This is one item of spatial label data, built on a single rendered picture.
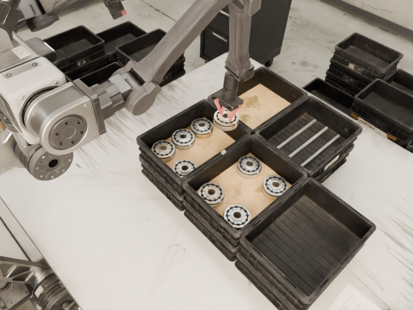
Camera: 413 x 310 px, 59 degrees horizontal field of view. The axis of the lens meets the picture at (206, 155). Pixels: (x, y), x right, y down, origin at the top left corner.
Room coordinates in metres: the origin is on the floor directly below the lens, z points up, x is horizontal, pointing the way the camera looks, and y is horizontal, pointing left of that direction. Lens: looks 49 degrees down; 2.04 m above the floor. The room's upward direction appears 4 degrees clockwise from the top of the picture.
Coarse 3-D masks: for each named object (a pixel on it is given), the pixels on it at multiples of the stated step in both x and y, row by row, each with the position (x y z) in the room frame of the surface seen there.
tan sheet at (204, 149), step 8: (216, 128) 1.22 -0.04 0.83; (216, 136) 1.17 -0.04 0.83; (224, 136) 1.17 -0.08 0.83; (200, 144) 1.11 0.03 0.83; (208, 144) 1.12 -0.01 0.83; (216, 144) 1.12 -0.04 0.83; (224, 144) 1.12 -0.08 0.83; (176, 152) 1.06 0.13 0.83; (184, 152) 1.06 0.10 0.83; (192, 152) 1.06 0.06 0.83; (200, 152) 1.07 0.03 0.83; (208, 152) 1.07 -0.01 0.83; (216, 152) 1.07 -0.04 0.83; (176, 160) 1.01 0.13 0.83; (192, 160) 1.02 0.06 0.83; (200, 160) 1.02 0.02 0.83
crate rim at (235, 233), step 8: (248, 136) 1.09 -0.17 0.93; (256, 136) 1.09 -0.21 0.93; (240, 144) 1.04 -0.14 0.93; (264, 144) 1.04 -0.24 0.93; (216, 160) 0.94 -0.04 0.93; (288, 160) 0.97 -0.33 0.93; (296, 168) 0.93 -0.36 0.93; (192, 176) 0.85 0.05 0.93; (304, 176) 0.89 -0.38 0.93; (184, 184) 0.81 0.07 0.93; (296, 184) 0.85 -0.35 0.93; (192, 192) 0.78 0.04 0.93; (288, 192) 0.81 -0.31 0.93; (200, 200) 0.75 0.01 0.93; (280, 200) 0.77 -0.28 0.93; (208, 208) 0.72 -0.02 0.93; (216, 216) 0.69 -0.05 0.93; (256, 216) 0.70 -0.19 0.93; (224, 224) 0.66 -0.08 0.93; (248, 224) 0.66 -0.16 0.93; (232, 232) 0.63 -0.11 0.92; (240, 232) 0.63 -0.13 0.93
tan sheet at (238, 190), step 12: (264, 168) 1.00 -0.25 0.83; (216, 180) 0.92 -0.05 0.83; (228, 180) 0.92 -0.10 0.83; (240, 180) 0.92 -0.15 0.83; (252, 180) 0.93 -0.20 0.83; (228, 192) 0.86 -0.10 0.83; (240, 192) 0.87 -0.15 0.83; (252, 192) 0.87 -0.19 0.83; (228, 204) 0.80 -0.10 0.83; (240, 204) 0.81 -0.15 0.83; (252, 204) 0.81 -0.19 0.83; (264, 204) 0.81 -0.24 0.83; (252, 216) 0.76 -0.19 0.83
